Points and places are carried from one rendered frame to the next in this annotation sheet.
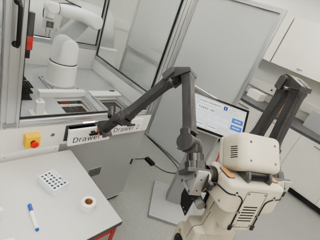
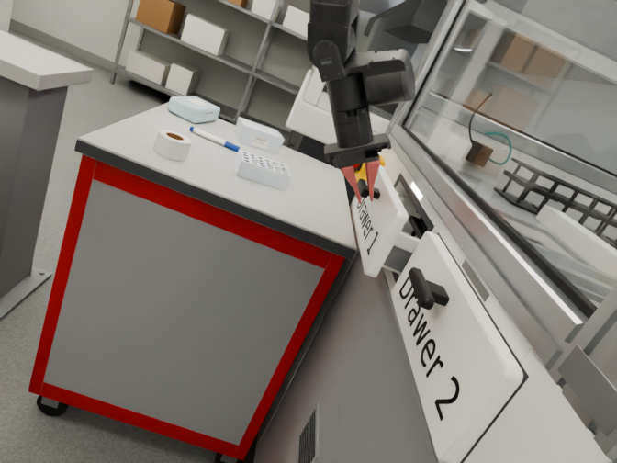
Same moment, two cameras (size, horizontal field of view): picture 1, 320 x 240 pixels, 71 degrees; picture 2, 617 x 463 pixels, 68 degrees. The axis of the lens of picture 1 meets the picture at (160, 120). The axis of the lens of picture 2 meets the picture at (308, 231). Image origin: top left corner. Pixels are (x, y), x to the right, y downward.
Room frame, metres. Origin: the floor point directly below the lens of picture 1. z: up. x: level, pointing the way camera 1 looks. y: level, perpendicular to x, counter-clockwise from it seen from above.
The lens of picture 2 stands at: (1.67, -0.24, 1.09)
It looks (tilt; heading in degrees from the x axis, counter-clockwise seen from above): 21 degrees down; 135
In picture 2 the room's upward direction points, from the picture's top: 25 degrees clockwise
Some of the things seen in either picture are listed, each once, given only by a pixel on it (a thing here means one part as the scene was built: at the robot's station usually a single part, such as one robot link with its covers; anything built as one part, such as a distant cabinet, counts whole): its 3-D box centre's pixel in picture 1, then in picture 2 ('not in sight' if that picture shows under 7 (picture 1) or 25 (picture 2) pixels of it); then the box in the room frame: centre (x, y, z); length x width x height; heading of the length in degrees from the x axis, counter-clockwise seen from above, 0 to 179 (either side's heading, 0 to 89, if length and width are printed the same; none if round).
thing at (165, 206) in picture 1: (190, 167); not in sight; (1.81, -0.43, 0.51); 0.50 x 0.45 x 1.02; 3
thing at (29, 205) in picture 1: (33, 216); (215, 139); (0.63, 0.35, 0.77); 0.14 x 0.02 x 0.02; 48
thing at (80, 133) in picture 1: (90, 134); (375, 212); (1.19, 0.37, 0.87); 0.29 x 0.02 x 0.11; 143
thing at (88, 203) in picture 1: (87, 204); (172, 145); (0.77, 0.17, 0.78); 0.07 x 0.07 x 0.04
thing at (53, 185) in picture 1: (53, 182); (262, 170); (0.82, 0.38, 0.78); 0.12 x 0.08 x 0.04; 67
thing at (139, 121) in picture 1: (126, 125); (437, 322); (1.46, 0.21, 0.87); 0.29 x 0.02 x 0.11; 143
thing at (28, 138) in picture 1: (32, 140); (368, 168); (0.94, 0.59, 0.88); 0.07 x 0.05 x 0.07; 143
